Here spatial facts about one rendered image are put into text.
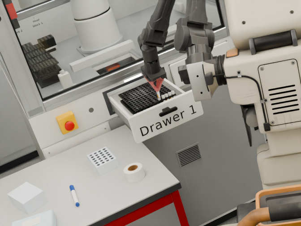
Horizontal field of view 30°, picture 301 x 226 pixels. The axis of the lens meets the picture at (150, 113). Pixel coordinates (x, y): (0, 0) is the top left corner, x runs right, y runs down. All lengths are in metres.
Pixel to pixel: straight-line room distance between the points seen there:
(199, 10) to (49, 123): 0.92
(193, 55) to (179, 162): 1.09
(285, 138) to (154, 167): 0.60
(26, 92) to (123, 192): 0.61
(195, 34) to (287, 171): 0.48
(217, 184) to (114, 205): 0.96
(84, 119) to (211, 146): 0.65
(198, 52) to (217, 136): 1.10
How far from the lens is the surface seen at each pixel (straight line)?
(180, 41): 1.68
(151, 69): 2.10
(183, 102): 2.14
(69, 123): 2.30
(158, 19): 2.00
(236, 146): 2.74
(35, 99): 2.32
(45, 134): 2.37
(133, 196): 1.94
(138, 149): 2.20
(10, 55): 2.25
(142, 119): 2.09
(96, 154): 2.19
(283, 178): 1.71
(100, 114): 2.40
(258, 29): 1.50
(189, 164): 2.66
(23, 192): 2.11
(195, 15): 1.71
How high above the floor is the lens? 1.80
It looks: 25 degrees down
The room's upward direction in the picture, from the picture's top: 17 degrees counter-clockwise
